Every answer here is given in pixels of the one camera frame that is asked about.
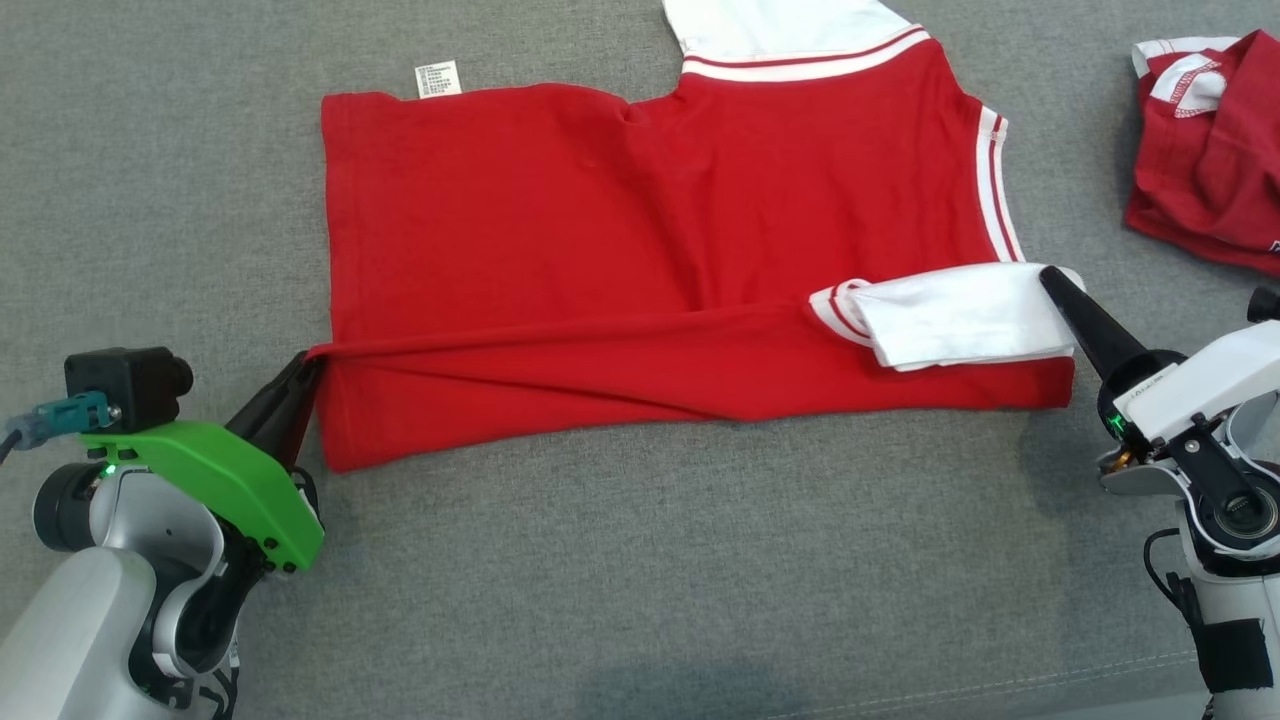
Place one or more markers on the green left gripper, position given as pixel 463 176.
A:
pixel 230 480

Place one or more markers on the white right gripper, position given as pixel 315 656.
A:
pixel 1210 380

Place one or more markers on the red shirt with white sleeves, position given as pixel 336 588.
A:
pixel 600 220

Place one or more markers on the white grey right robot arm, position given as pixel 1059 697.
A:
pixel 1235 600

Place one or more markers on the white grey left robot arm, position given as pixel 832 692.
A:
pixel 80 620

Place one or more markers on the red Bulls jersey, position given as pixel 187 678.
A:
pixel 1220 170

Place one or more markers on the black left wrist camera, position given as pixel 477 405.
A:
pixel 120 385

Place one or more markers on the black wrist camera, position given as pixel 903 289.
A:
pixel 120 385
pixel 1265 305

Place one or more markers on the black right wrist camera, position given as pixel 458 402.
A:
pixel 1265 305

